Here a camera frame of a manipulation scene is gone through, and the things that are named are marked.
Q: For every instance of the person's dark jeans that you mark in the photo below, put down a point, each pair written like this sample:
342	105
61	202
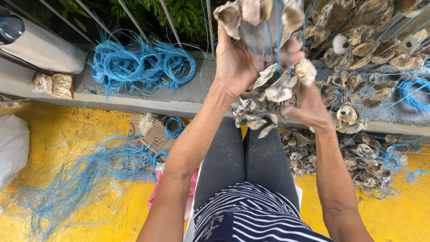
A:
245	161

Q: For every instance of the green plants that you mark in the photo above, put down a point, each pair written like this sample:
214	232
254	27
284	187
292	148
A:
144	13

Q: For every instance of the bread in clear bag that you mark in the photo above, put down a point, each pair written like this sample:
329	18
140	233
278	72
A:
55	84

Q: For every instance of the white plastic sack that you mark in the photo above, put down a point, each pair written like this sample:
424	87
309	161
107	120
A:
11	148

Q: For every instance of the metal railing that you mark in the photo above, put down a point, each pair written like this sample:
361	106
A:
134	23

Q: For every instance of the person's right fingers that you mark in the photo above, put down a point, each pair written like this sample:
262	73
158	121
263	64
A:
293	108

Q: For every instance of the pink plastic bag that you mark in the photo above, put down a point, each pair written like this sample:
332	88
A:
158	191

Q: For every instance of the brown cardboard piece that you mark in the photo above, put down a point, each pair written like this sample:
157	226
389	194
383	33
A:
153	137

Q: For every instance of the person's left hand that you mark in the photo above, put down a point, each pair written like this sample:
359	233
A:
235	65

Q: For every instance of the person's striped shirt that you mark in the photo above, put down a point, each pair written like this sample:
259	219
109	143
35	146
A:
248	215

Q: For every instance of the person's right hand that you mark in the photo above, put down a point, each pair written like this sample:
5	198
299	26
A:
310	107

